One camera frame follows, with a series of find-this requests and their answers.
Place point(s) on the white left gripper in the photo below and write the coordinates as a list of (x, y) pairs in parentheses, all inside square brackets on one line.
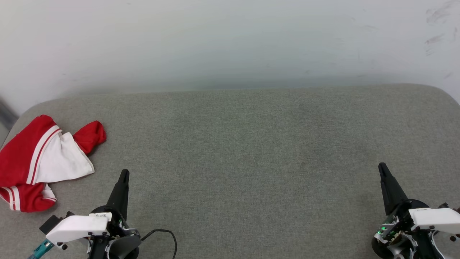
[(77, 227)]

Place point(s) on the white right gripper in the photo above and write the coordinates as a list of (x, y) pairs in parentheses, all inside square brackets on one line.
[(436, 220)]

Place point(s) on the red and white basketball jersey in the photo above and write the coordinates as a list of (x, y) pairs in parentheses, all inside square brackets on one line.
[(18, 154)]

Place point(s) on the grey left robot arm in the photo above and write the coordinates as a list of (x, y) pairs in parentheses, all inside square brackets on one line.
[(124, 249)]

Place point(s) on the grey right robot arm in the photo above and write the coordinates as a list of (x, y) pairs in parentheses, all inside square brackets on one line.
[(399, 250)]

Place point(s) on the grey fabric sofa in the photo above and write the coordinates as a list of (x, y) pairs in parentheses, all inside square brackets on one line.
[(251, 162)]

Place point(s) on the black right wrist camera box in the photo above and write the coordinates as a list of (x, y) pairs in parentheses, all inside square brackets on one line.
[(444, 205)]

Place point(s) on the teal left camera plug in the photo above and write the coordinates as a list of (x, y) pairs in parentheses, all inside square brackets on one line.
[(41, 249)]

